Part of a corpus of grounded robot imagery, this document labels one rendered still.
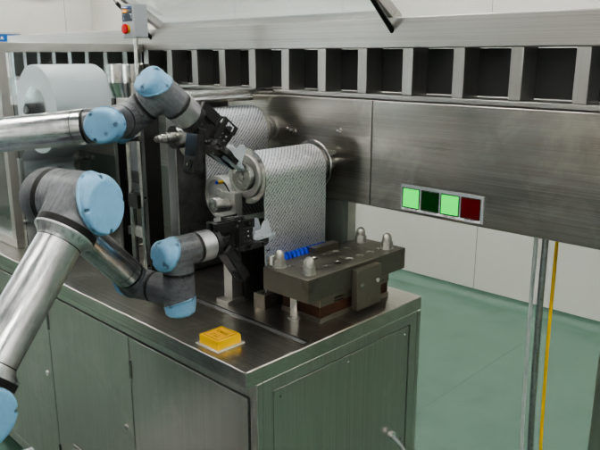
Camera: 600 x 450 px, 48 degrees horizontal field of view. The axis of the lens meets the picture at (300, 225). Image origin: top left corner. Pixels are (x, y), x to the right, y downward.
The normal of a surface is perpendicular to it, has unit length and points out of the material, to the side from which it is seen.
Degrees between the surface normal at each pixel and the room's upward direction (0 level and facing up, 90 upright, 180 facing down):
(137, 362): 90
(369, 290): 90
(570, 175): 90
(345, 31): 90
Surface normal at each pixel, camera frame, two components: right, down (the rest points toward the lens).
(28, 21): 0.72, 0.17
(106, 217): 0.91, 0.00
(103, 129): -0.10, 0.25
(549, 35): -0.70, 0.18
